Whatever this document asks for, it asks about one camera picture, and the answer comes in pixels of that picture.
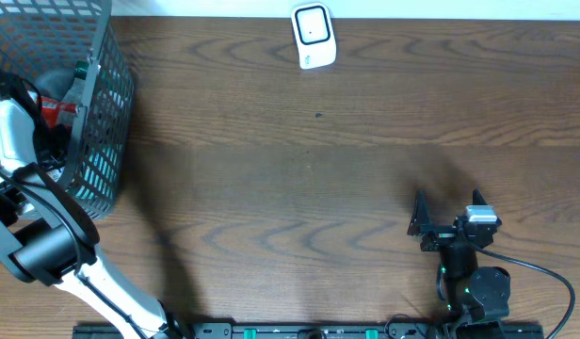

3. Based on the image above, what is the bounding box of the red snack packet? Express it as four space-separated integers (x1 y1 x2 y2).
40 97 77 131

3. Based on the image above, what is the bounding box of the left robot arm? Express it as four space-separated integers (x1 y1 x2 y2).
0 70 191 338

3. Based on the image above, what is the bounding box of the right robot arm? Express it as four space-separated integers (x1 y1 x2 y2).
408 190 510 339

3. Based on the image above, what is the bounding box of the white barcode scanner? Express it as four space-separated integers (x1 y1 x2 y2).
291 3 337 70

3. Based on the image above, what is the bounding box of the grey plastic mesh basket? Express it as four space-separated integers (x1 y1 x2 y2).
0 0 135 219

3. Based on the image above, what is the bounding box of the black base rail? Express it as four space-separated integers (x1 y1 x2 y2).
72 321 546 339

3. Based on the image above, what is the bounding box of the green white snack bag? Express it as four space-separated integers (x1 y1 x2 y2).
60 60 89 104

